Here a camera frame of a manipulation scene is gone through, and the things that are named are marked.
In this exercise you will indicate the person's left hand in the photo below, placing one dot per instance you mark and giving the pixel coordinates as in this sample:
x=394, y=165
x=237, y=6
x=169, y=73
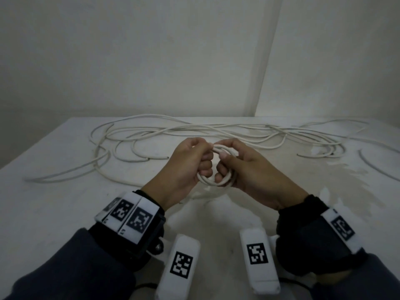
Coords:
x=175, y=174

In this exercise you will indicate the person's right hand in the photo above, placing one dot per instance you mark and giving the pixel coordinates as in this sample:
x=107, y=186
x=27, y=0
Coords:
x=259, y=178

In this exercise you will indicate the person's right thumb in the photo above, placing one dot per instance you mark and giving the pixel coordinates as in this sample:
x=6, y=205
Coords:
x=228, y=144

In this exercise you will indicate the person's left middle finger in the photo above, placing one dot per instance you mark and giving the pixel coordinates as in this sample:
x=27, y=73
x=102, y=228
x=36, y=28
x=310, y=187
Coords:
x=207, y=165

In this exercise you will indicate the person's left thumb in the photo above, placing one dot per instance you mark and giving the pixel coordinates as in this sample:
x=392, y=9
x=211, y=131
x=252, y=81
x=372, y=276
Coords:
x=200, y=143

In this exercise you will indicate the person's right middle finger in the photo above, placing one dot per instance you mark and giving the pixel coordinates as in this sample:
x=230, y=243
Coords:
x=222, y=167

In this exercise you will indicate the person's right forearm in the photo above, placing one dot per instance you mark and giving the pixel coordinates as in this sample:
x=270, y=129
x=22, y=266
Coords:
x=365, y=281

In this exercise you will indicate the person's left forearm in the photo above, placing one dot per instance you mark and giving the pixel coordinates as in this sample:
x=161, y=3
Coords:
x=78, y=271

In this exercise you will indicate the black wristband with marker plates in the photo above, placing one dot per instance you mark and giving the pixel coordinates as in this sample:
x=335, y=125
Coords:
x=306, y=237
x=131, y=234

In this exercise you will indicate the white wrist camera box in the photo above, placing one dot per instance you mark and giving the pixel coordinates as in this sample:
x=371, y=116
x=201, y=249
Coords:
x=181, y=268
x=259, y=259

